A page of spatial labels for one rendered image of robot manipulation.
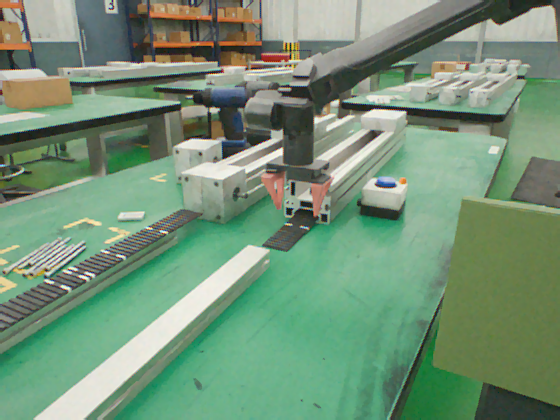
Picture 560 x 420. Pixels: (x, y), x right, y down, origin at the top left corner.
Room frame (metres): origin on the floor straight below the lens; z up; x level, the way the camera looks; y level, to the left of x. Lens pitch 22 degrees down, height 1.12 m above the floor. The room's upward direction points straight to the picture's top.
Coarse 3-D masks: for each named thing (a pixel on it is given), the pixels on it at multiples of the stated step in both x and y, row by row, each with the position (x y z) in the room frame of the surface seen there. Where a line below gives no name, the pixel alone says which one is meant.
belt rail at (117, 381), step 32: (256, 256) 0.58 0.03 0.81; (224, 288) 0.49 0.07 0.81; (160, 320) 0.42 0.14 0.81; (192, 320) 0.42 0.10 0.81; (128, 352) 0.36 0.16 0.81; (160, 352) 0.37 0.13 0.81; (96, 384) 0.31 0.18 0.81; (128, 384) 0.32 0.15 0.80; (64, 416) 0.28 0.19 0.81; (96, 416) 0.28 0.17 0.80
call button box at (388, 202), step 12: (372, 180) 0.87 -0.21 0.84; (372, 192) 0.81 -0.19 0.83; (384, 192) 0.80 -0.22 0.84; (396, 192) 0.79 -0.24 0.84; (360, 204) 0.85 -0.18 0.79; (372, 204) 0.81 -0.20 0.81; (384, 204) 0.80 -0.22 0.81; (396, 204) 0.79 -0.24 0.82; (384, 216) 0.80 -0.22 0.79; (396, 216) 0.79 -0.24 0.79
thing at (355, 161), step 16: (400, 128) 1.38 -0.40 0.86; (352, 144) 1.14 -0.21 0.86; (368, 144) 1.23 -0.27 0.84; (384, 144) 1.22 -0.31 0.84; (400, 144) 1.41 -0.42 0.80; (336, 160) 1.02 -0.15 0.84; (352, 160) 0.95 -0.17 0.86; (368, 160) 1.03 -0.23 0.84; (384, 160) 1.19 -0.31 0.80; (336, 176) 0.82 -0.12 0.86; (352, 176) 0.90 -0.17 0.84; (368, 176) 1.03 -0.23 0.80; (288, 192) 0.81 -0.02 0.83; (304, 192) 0.84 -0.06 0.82; (336, 192) 0.80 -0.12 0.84; (352, 192) 0.91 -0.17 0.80; (288, 208) 0.82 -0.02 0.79; (304, 208) 0.79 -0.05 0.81; (320, 208) 0.78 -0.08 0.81; (336, 208) 0.80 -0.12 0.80
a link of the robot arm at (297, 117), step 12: (276, 108) 0.75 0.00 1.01; (288, 108) 0.72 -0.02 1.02; (300, 108) 0.72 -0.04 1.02; (312, 108) 0.73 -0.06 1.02; (276, 120) 0.75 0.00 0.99; (288, 120) 0.72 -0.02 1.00; (300, 120) 0.72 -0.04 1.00; (312, 120) 0.73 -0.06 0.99; (288, 132) 0.72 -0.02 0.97; (300, 132) 0.72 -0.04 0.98; (312, 132) 0.73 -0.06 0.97
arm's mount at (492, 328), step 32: (480, 224) 0.36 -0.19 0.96; (512, 224) 0.35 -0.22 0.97; (544, 224) 0.34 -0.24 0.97; (480, 256) 0.36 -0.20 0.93; (512, 256) 0.35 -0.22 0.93; (544, 256) 0.34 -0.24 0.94; (448, 288) 0.37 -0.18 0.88; (480, 288) 0.36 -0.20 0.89; (512, 288) 0.34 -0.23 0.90; (544, 288) 0.33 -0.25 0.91; (448, 320) 0.37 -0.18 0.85; (480, 320) 0.35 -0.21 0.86; (512, 320) 0.34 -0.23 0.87; (544, 320) 0.33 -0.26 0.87; (448, 352) 0.37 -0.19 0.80; (480, 352) 0.35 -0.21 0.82; (512, 352) 0.34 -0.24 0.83; (544, 352) 0.32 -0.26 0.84; (512, 384) 0.33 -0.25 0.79; (544, 384) 0.32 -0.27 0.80
